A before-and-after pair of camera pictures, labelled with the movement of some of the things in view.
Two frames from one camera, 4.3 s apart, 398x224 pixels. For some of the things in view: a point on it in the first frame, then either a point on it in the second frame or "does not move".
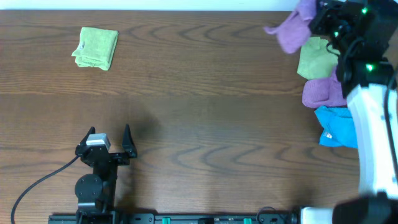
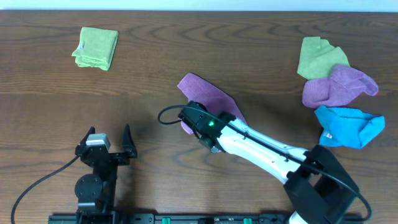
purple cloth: [293, 32] → [212, 99]
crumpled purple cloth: [325, 92] does not move
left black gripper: [132, 152] does not move
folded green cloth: [96, 47] does not move
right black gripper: [323, 15] → [214, 150]
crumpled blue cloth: [339, 127] does not move
